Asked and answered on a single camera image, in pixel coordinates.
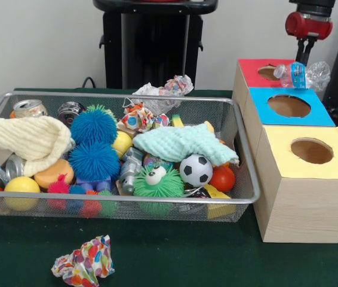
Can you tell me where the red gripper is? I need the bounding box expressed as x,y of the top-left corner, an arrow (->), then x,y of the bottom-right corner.
285,11 -> 334,65

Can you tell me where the crushed clear plastic bottle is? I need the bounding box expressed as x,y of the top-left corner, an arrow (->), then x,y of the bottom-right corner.
272,60 -> 331,92

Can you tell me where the mint green waffle cloth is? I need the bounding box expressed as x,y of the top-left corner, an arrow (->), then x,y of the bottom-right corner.
133,123 -> 239,168

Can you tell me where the cream waffle cloth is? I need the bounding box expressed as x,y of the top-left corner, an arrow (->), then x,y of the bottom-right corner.
0,115 -> 74,178

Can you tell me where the wooden box with three holes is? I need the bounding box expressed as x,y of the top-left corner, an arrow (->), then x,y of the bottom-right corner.
232,58 -> 338,244

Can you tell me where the red ball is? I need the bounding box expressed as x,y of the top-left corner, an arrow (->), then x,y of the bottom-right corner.
211,164 -> 236,193

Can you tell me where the black and white soccer ball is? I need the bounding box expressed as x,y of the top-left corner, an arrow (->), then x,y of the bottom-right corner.
180,154 -> 214,187

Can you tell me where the yellow cheese wedge toy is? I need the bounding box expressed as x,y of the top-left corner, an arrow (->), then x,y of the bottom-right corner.
204,184 -> 236,219

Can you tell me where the green fuzzy toy with eyes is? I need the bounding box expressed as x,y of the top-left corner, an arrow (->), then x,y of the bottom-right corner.
133,163 -> 186,217

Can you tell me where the yellow ball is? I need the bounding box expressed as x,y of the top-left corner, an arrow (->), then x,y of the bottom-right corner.
113,130 -> 134,158
3,176 -> 41,212

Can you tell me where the grey robot toy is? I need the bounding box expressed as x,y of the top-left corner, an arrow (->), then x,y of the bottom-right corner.
120,147 -> 145,195

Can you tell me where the blue spiky ball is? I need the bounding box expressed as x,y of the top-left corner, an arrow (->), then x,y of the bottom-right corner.
68,141 -> 121,182
70,105 -> 118,145

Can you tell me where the orange round disc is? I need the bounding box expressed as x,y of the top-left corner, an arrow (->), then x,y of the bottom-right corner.
33,158 -> 74,191

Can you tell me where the crushed silver can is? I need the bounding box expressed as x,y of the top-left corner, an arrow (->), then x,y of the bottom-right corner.
11,99 -> 48,119

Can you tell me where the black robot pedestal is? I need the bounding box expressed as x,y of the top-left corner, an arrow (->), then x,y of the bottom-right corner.
93,0 -> 219,90

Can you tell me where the wire mesh bin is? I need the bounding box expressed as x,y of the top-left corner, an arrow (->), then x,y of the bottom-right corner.
0,91 -> 261,224

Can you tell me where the black cable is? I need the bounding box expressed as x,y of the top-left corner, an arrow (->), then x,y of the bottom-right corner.
82,76 -> 98,90

